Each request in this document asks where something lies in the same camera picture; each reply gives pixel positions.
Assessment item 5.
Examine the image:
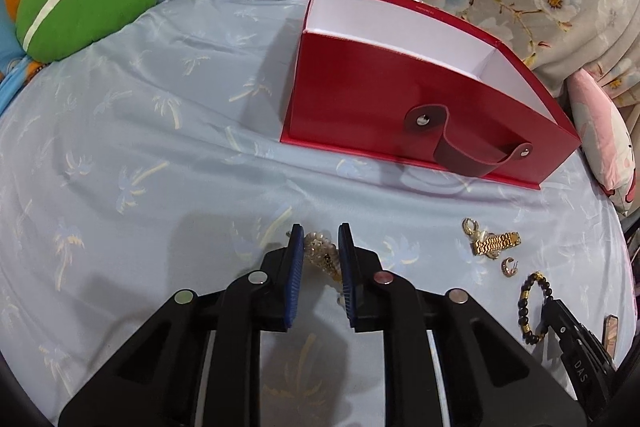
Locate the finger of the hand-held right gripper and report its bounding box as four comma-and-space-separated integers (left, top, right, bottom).
539, 299, 615, 413

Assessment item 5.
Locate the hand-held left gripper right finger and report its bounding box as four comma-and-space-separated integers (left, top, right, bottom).
337, 222, 587, 427

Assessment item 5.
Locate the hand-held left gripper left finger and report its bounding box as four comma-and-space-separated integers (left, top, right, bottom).
57, 223, 306, 427

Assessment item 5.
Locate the gold chain bracelet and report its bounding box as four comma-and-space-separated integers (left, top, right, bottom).
315, 253, 346, 279

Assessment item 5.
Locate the silver metal watch band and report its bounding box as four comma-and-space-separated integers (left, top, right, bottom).
602, 314, 620, 353

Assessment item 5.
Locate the pearl bracelet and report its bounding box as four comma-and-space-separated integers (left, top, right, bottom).
304, 232, 347, 305

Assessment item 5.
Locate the black bead bracelet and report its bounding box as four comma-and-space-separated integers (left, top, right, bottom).
517, 271, 556, 343

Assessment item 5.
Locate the gold watch band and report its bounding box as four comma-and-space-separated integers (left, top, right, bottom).
471, 231, 522, 258

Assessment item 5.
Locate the gold hoop earring with pearl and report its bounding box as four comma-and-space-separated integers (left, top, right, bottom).
461, 217, 488, 249

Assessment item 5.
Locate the red box with strap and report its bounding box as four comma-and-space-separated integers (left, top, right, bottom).
279, 0, 583, 192

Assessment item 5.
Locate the light blue bed sheet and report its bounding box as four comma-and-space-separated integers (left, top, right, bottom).
0, 0, 632, 427

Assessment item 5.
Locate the pink and white pillow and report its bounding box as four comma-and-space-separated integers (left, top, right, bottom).
567, 68, 640, 218

